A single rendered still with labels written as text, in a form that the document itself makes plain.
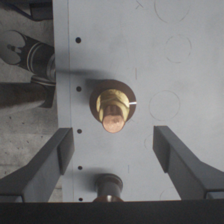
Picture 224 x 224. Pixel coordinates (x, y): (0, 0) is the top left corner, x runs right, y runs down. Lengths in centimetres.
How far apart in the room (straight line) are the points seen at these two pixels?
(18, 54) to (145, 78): 40
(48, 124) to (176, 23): 180
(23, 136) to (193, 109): 201
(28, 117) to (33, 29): 97
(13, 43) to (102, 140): 41
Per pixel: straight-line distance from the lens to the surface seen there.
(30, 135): 217
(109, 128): 21
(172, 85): 43
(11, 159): 245
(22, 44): 59
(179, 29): 44
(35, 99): 64
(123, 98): 30
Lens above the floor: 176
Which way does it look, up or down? 75 degrees down
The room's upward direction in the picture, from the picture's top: 179 degrees counter-clockwise
